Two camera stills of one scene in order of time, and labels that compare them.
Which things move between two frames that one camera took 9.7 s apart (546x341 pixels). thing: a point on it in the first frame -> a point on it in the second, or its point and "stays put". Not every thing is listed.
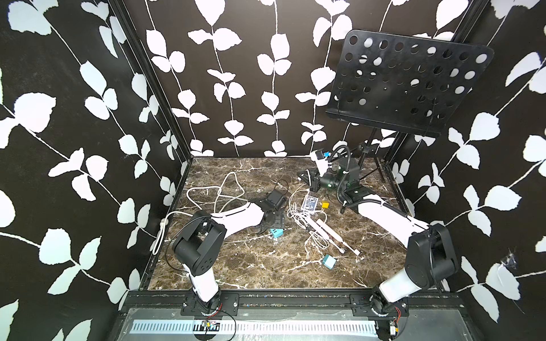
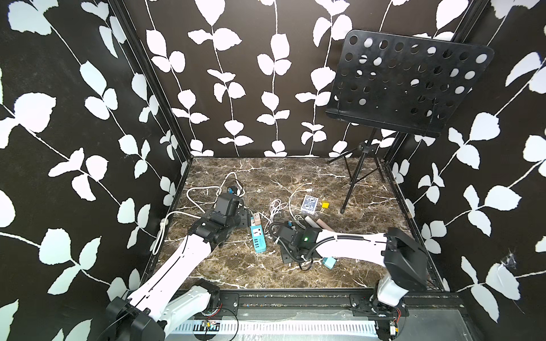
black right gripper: [313, 185] -> [284, 257]
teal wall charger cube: [328, 261] stays put
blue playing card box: [310, 203] stays put
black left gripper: [280, 220] -> [244, 218]
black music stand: [403, 84] stays put
